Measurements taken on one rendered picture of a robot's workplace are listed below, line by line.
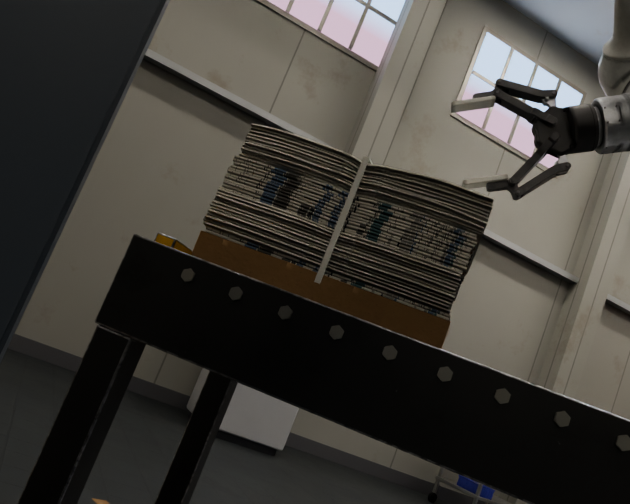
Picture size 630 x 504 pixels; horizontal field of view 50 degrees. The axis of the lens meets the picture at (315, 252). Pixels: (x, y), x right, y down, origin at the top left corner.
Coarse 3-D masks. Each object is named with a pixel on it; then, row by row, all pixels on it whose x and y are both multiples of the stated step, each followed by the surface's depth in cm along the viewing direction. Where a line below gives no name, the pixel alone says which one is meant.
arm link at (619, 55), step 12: (624, 0) 105; (624, 12) 107; (624, 24) 109; (612, 36) 112; (624, 36) 110; (612, 48) 112; (624, 48) 110; (600, 60) 120; (612, 60) 112; (624, 60) 110; (600, 72) 118; (612, 72) 113; (624, 72) 111; (600, 84) 121; (612, 84) 113; (624, 84) 111
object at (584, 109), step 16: (560, 112) 106; (576, 112) 103; (592, 112) 103; (544, 128) 106; (560, 128) 106; (576, 128) 103; (592, 128) 103; (560, 144) 105; (576, 144) 104; (592, 144) 104
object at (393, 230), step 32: (384, 192) 95; (416, 192) 94; (448, 192) 93; (384, 224) 93; (416, 224) 93; (448, 224) 93; (480, 224) 92; (352, 256) 92; (384, 256) 92; (416, 256) 91; (448, 256) 91; (384, 288) 91; (416, 288) 90; (448, 288) 89; (448, 320) 92
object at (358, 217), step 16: (352, 160) 96; (352, 176) 96; (368, 176) 96; (336, 192) 95; (368, 192) 95; (336, 208) 95; (352, 208) 95; (368, 208) 94; (320, 224) 94; (352, 224) 94; (320, 240) 94; (352, 240) 93; (320, 256) 93; (336, 256) 93; (336, 272) 92
